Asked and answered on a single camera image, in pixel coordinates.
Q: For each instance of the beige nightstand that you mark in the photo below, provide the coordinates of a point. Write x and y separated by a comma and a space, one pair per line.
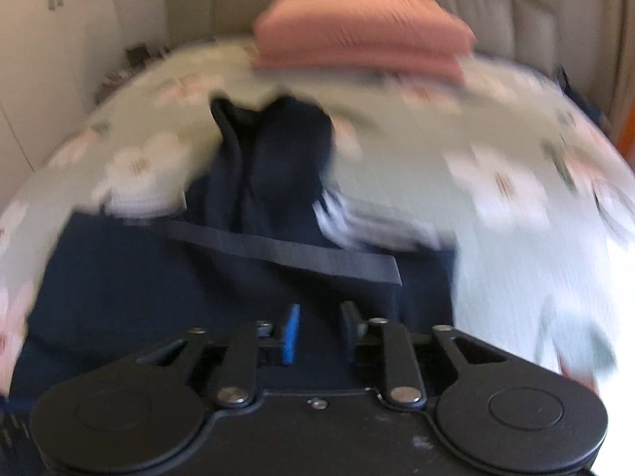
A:
139, 58

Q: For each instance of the navy blue garment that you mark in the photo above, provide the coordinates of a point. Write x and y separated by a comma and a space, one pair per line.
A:
259, 234

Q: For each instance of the floral green bed sheet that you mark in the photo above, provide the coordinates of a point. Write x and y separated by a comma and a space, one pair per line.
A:
539, 201

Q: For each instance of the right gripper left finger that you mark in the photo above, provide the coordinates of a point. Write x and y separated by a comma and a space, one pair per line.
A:
277, 339

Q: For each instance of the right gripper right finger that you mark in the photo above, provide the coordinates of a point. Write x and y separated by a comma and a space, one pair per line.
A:
361, 338

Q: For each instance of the folded pink blanket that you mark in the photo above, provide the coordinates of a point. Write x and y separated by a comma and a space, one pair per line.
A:
394, 36

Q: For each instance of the white wardrobe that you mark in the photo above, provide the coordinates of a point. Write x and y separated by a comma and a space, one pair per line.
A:
55, 55

